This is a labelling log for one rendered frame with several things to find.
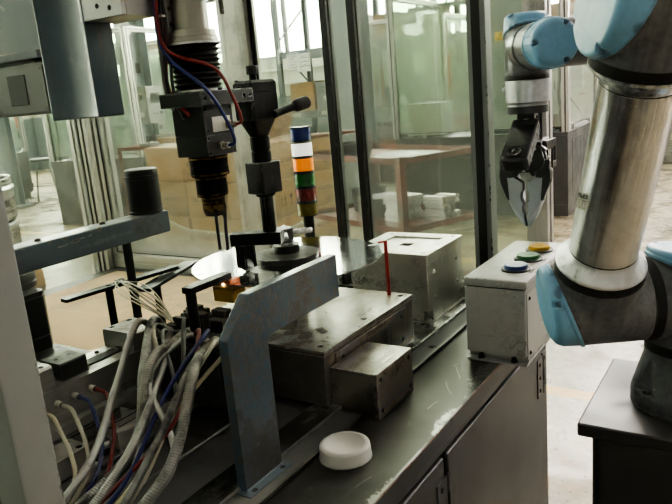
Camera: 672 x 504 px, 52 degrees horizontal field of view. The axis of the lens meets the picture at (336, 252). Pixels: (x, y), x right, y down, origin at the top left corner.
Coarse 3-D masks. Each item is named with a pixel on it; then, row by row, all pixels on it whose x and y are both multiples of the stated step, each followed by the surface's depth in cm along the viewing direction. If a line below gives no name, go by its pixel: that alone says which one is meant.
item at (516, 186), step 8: (520, 176) 124; (512, 184) 122; (520, 184) 121; (512, 192) 122; (520, 192) 121; (512, 200) 122; (520, 200) 122; (512, 208) 123; (520, 208) 122; (520, 216) 122
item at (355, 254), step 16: (304, 240) 132; (320, 240) 131; (336, 240) 130; (352, 240) 129; (208, 256) 126; (224, 256) 125; (320, 256) 118; (336, 256) 117; (352, 256) 116; (368, 256) 115; (192, 272) 115; (208, 272) 114; (240, 272) 112; (256, 272) 111; (272, 272) 110
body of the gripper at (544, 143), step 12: (516, 108) 117; (528, 108) 116; (540, 108) 116; (540, 120) 121; (540, 132) 121; (540, 144) 117; (552, 144) 121; (540, 156) 117; (552, 156) 122; (540, 168) 118
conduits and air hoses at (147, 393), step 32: (128, 288) 111; (160, 320) 102; (128, 352) 97; (160, 352) 91; (192, 352) 90; (160, 384) 88; (192, 384) 83; (96, 416) 93; (160, 416) 84; (96, 448) 85; (128, 448) 79; (160, 448) 82; (128, 480) 80; (160, 480) 76
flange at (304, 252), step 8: (272, 248) 123; (280, 248) 117; (288, 248) 117; (296, 248) 118; (304, 248) 120; (312, 248) 120; (256, 256) 118; (264, 256) 117; (272, 256) 117; (280, 256) 116; (288, 256) 116; (296, 256) 115; (304, 256) 115; (312, 256) 116; (264, 264) 115; (272, 264) 114; (280, 264) 114; (288, 264) 114
